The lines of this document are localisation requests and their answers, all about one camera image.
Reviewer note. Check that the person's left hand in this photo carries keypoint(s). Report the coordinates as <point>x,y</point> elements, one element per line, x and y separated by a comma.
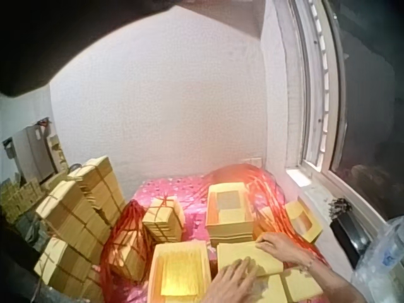
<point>235,282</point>

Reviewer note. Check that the person's right hand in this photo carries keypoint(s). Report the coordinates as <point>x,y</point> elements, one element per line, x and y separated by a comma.
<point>285,247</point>

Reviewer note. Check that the person's left fingers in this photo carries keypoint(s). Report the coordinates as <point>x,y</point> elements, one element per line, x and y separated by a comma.
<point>240,267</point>

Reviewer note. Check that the person's right fingers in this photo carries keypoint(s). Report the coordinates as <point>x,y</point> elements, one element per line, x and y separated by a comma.
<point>265,243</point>

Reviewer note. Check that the yellow window box lid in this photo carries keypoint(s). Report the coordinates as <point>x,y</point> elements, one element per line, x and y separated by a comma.
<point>303,221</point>

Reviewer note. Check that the small yellow paper stack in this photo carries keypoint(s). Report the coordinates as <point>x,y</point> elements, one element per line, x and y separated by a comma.
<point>303,284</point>

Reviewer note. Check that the gold foil paper sheets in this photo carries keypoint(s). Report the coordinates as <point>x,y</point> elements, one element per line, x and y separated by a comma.
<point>181,277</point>

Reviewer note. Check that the yellow cardboard tray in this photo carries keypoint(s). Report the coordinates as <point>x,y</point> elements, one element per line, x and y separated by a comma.
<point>158,271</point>

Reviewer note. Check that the heap of black clips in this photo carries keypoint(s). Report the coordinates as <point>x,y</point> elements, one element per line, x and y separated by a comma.
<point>340,207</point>

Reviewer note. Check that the black tray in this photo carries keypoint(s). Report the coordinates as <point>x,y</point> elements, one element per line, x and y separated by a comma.
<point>348,240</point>

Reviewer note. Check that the red-tied yellow paper bundle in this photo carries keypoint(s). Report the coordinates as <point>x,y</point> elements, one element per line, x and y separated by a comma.
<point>162,219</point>

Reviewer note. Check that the pink floral cloth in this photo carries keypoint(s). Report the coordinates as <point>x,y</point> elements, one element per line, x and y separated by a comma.
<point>176,189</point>

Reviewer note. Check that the clear plastic water bottle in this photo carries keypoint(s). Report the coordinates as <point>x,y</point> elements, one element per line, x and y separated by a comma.
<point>383,262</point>

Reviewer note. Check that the tall tied yellow paper bundle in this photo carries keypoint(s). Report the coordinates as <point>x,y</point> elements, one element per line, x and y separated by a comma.
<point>101,186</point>

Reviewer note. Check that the dark plastic bag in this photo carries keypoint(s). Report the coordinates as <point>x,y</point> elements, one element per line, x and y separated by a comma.
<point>26,230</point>

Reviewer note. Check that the grey metal box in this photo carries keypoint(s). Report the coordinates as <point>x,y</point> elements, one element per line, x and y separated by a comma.
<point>31,154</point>

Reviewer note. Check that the white wall socket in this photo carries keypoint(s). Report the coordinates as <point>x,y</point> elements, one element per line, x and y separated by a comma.
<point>252,162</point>

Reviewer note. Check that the white window frame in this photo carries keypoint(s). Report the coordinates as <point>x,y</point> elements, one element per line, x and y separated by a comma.
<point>318,94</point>

